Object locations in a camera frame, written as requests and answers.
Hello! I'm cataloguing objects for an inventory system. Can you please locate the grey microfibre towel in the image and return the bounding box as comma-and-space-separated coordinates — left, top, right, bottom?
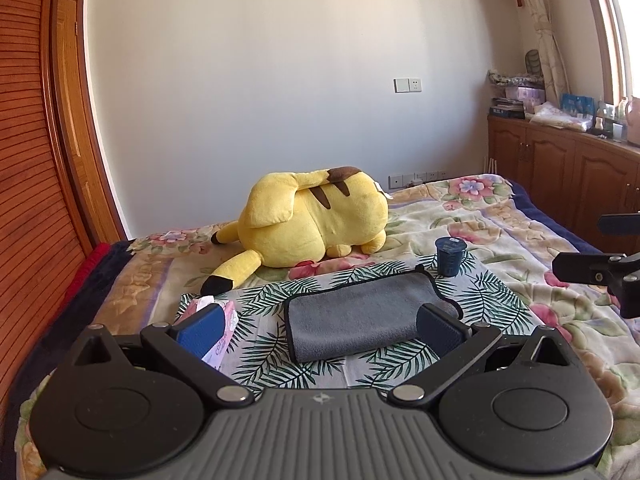
283, 266, 463, 363

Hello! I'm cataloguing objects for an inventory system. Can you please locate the pink tissue box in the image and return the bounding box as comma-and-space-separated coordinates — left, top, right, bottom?
174, 296, 239, 370

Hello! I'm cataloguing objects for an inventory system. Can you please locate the wooden side cabinet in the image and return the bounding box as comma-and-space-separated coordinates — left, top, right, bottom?
487, 115, 639, 254

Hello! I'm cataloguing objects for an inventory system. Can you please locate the palm leaf print cloth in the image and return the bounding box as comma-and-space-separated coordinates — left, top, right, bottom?
177, 256, 540, 393

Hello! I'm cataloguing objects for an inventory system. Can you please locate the dark blue paper cup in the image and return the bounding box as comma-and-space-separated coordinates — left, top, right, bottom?
435, 236, 466, 278

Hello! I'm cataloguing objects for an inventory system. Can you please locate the floral bed quilt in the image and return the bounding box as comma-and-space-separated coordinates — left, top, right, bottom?
14, 173, 640, 480

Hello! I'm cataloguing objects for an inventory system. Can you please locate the blue picture card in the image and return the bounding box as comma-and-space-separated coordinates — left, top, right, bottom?
560, 93, 596, 120

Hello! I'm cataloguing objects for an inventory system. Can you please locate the white plastic bag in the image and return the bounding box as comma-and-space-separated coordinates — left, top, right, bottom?
529, 102, 592, 132

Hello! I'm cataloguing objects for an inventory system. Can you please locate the red blanket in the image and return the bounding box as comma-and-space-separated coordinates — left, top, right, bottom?
60, 243, 112, 310

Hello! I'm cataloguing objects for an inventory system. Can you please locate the dark blue blanket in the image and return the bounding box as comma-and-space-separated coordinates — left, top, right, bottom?
1, 240, 132, 474

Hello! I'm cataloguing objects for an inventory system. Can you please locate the floral beige curtain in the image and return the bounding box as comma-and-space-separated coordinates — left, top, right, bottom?
524, 0, 568, 105

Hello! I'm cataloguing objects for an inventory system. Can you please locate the pink storage box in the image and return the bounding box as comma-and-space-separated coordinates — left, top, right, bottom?
504, 86, 546, 114

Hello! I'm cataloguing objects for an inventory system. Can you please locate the stack of books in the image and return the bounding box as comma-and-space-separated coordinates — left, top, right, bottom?
489, 98, 526, 120

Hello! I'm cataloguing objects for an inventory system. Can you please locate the yellow Pikachu plush toy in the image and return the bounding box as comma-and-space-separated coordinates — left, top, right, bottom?
201, 166, 392, 296

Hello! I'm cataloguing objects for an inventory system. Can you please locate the slatted wooden wardrobe door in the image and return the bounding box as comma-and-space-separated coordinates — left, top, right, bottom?
1, 0, 91, 406

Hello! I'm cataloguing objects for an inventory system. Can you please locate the wooden panel door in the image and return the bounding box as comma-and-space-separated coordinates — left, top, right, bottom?
53, 0, 126, 246

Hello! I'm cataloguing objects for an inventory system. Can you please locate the white wall power strip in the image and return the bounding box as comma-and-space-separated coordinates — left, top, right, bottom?
387, 170, 448, 190

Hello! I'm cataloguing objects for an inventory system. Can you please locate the white wall switch socket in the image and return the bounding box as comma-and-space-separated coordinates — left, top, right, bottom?
394, 78, 422, 93

